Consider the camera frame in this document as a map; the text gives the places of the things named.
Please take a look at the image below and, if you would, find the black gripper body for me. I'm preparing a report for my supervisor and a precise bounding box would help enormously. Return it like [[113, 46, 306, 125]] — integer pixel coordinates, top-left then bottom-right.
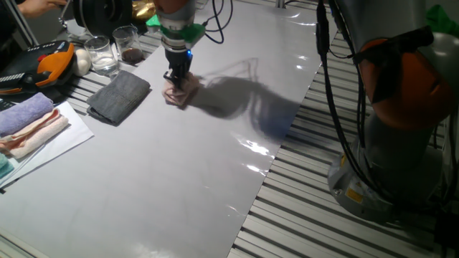
[[164, 48, 194, 78]]

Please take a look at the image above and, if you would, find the pink terry cloth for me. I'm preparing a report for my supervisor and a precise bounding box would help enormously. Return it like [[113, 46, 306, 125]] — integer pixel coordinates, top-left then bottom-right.
[[161, 71, 201, 108]]

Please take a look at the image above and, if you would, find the dark grey terry cloth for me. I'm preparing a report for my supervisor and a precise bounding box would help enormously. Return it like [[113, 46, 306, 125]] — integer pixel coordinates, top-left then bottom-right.
[[85, 70, 152, 127]]

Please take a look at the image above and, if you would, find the peach folded cloth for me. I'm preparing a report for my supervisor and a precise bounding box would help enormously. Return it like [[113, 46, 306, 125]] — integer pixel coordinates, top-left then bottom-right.
[[0, 108, 62, 146]]

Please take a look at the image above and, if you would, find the cream folded cloth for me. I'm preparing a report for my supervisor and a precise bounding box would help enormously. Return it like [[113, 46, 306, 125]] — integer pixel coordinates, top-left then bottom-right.
[[0, 115, 70, 160]]

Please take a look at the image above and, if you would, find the purple folded cloth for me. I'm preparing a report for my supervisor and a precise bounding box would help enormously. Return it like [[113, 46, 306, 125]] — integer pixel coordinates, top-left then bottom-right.
[[0, 92, 55, 138]]

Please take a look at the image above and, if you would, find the teal folded cloth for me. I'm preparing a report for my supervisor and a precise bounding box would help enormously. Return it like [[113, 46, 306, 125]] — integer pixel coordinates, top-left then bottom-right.
[[0, 153, 16, 180]]

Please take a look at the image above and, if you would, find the person hand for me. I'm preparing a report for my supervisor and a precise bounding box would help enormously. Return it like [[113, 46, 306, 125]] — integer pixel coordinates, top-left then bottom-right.
[[17, 0, 69, 19]]

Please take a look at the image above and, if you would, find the glass with brown contents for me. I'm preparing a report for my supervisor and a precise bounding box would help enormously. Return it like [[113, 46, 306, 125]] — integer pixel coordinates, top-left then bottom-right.
[[111, 24, 146, 66]]

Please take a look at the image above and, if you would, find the gold foil object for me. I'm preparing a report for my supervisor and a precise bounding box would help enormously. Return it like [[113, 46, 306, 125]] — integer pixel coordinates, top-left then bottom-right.
[[131, 0, 158, 22]]

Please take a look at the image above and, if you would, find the glass of clear water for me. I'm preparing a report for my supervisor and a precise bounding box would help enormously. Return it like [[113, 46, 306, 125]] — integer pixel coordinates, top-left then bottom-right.
[[83, 35, 120, 77]]

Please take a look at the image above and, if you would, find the black round device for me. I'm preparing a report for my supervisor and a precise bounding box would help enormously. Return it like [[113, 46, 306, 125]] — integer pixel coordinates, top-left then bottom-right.
[[72, 0, 133, 37]]

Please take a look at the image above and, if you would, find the white egg-shaped object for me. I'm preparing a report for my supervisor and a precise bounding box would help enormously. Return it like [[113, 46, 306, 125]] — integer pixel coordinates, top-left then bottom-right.
[[72, 48, 93, 77]]

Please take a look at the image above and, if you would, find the grey plastic table mat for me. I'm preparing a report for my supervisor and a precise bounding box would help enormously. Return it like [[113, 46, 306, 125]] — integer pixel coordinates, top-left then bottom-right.
[[0, 0, 338, 258]]

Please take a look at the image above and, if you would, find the white paper sheet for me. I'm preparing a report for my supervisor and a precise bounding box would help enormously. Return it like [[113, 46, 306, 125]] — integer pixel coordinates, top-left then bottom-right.
[[0, 100, 95, 189]]

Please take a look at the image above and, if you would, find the thin metal stand rod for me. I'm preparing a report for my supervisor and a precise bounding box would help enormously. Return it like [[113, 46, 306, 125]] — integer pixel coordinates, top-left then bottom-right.
[[58, 0, 72, 29]]

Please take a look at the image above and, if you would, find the orange and black teach pendant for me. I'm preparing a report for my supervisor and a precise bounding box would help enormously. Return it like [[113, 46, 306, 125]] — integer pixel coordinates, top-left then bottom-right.
[[0, 39, 77, 96]]

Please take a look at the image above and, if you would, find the green fabric heap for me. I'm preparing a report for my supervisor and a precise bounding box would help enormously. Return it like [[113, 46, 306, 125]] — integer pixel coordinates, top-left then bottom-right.
[[425, 4, 459, 39]]

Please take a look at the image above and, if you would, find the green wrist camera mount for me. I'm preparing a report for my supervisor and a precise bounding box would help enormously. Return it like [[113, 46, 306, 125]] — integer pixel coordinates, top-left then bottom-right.
[[146, 14, 207, 49]]

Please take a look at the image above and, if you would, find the thin black looping cable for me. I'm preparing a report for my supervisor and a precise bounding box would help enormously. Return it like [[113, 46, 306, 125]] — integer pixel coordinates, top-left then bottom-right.
[[202, 0, 235, 45]]

